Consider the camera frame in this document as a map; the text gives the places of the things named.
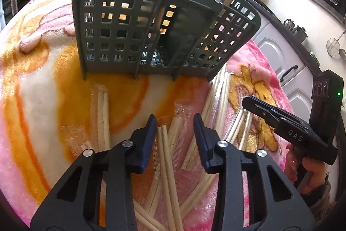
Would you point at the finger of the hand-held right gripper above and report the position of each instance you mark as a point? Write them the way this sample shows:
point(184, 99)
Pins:
point(265, 112)

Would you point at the pink printed bear blanket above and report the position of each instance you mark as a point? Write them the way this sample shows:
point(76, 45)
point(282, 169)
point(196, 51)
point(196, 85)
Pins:
point(40, 84)

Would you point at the black kitchen countertop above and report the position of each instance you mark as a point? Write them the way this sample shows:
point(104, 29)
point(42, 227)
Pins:
point(263, 13)

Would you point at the pile of chopsticks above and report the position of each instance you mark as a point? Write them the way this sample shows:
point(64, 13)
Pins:
point(167, 155)

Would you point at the person's right forearm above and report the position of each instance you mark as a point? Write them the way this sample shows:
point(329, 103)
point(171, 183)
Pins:
point(321, 197)

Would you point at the steel kettle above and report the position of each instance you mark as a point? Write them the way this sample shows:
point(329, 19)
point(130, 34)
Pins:
point(289, 25)

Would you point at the green plastic utensil holder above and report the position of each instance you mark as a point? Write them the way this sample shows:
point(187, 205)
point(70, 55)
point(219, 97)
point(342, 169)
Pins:
point(119, 30)

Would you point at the white kitchen cabinets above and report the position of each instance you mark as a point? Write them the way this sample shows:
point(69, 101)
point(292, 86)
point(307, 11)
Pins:
point(273, 47)

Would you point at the person's right hand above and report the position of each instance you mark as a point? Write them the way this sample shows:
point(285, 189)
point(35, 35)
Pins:
point(315, 172)

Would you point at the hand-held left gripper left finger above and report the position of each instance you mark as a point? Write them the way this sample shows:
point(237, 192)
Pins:
point(150, 136)

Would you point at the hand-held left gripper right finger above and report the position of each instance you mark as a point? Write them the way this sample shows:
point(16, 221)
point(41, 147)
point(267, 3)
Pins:
point(201, 139)

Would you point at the dark kettle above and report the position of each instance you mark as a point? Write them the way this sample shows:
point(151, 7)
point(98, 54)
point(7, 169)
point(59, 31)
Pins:
point(300, 34)

